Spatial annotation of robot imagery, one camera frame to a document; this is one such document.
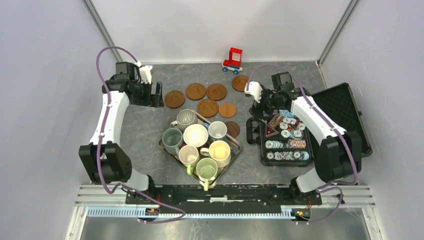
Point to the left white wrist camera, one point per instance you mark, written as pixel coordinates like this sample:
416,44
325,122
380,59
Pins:
145,72

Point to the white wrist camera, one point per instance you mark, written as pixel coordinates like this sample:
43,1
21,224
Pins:
145,72
253,89

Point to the light wooden coaster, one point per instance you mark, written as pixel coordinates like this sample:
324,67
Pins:
227,110

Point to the grey ribbed mug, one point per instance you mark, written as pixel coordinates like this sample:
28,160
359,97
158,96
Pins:
184,119

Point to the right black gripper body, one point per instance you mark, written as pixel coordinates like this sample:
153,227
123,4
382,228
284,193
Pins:
268,102

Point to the black poker chip case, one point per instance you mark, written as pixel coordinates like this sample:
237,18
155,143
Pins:
296,140

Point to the blue white mug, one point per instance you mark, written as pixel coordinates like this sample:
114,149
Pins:
217,130

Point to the light green mug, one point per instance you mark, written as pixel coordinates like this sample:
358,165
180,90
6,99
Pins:
189,157

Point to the cream ribbed mug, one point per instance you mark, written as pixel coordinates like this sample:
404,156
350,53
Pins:
219,151

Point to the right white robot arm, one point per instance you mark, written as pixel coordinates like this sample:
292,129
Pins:
338,159

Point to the red toy truck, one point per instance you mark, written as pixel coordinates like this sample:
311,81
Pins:
234,61

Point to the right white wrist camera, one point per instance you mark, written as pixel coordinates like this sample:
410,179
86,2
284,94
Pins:
253,89

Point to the brown wooden coaster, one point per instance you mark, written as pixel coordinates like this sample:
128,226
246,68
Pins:
239,82
195,91
216,92
174,99
207,108

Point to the dark wooden coaster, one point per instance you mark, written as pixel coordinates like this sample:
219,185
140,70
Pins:
233,129

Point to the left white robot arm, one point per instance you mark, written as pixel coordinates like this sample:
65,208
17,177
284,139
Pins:
103,158

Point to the white bowl mug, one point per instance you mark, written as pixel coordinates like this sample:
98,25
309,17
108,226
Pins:
196,135

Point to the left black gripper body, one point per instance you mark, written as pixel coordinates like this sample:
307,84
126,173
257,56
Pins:
143,96

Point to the metal tray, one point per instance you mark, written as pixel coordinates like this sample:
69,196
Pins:
235,147

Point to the grey-green mug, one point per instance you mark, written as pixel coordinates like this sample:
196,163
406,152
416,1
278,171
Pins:
172,140

